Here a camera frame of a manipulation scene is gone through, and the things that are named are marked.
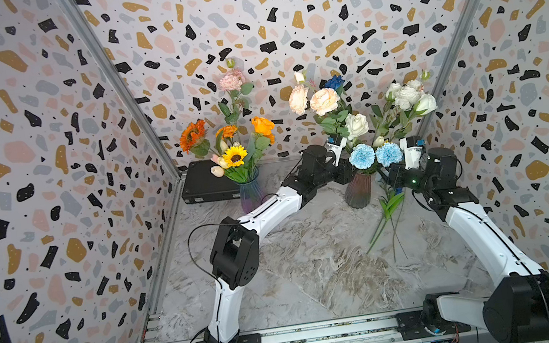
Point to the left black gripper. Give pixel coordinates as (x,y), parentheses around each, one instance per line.
(346,171)

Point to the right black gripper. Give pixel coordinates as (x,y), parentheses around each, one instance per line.
(397,173)

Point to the light blue carnation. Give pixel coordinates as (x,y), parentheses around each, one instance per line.
(362,157)
(389,153)

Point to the dark red glass vase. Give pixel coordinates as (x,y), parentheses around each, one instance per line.
(358,193)

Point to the light blue carnation stem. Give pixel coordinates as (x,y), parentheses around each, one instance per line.
(385,187)

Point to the purple glass vase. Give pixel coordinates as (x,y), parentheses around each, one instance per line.
(251,195)

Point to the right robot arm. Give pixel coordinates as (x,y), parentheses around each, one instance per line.
(518,309)

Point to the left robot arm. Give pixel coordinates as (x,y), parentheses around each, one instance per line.
(235,253)

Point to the white rose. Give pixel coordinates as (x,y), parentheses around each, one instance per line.
(356,125)

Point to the cream rose right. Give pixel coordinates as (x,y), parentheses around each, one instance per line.
(324,101)

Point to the cream rose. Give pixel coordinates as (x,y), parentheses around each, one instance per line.
(298,99)
(324,101)

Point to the white rose cluster sprig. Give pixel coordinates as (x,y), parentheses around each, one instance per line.
(404,104)

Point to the cream rose left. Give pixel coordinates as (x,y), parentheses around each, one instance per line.
(298,99)

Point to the orange rose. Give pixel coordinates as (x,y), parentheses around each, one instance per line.
(264,127)

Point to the yellow sunflower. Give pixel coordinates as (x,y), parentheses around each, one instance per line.
(234,157)

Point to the orange carnation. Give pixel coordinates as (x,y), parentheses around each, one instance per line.
(227,132)

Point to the pink carnation sprig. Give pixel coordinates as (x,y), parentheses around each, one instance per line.
(236,88)

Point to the black box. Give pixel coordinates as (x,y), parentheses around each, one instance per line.
(202,186)

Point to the orange sunflower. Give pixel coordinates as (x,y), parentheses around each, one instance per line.
(192,135)

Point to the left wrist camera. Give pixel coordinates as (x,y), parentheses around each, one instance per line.
(335,145)

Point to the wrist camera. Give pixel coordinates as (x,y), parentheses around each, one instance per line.
(412,148)
(335,145)

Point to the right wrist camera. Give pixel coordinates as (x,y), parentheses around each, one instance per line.
(412,148)

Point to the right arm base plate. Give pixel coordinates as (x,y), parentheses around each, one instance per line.
(424,323)

